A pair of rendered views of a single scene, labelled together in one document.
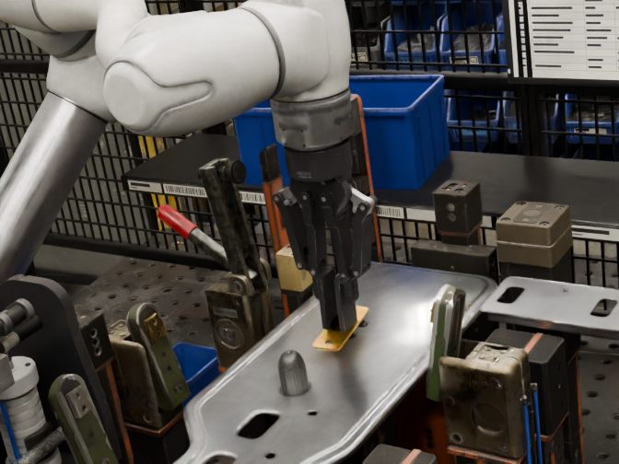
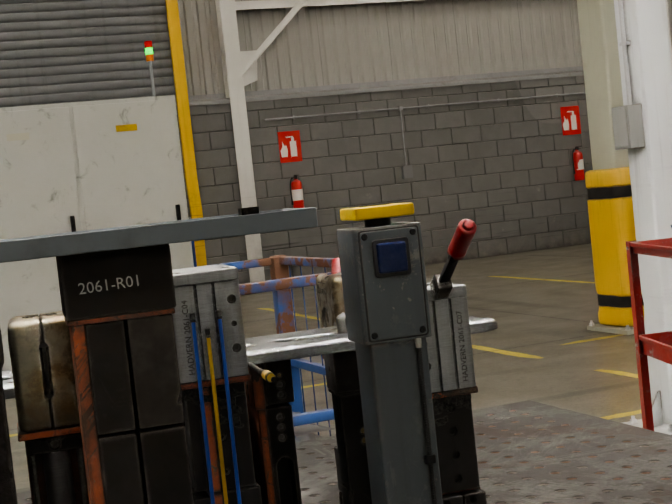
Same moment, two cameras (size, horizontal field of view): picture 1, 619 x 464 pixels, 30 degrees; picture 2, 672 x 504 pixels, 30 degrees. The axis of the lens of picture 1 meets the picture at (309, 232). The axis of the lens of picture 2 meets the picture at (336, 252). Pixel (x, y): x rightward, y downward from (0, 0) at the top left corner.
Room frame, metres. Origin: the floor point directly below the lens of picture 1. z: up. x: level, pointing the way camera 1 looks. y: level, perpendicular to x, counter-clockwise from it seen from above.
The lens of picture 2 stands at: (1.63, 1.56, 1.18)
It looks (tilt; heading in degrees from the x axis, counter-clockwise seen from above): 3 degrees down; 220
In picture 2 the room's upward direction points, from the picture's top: 6 degrees counter-clockwise
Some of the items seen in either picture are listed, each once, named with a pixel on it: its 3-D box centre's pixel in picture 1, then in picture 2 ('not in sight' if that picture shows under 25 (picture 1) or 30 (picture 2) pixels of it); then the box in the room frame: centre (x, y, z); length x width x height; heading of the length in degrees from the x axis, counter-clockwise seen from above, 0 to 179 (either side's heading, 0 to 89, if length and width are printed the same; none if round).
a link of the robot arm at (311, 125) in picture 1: (312, 116); not in sight; (1.24, -0.02, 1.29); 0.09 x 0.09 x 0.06
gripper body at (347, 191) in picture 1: (321, 178); not in sight; (1.24, -0.02, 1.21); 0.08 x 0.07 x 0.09; 54
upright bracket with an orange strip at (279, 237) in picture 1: (295, 316); not in sight; (1.42, 0.04, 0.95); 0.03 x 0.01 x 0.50; 144
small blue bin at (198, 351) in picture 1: (188, 385); not in sight; (1.63, 0.23, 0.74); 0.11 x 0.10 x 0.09; 144
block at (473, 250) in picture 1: (461, 341); not in sight; (1.45, -0.19, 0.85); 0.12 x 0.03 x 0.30; 54
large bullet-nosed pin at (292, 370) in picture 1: (293, 375); not in sight; (1.14, 0.04, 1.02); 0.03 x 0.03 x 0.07
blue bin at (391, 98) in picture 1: (342, 130); not in sight; (1.75, -0.08, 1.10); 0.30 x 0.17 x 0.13; 62
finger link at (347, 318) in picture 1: (345, 300); not in sight; (1.23, -0.03, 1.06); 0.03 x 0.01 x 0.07; 144
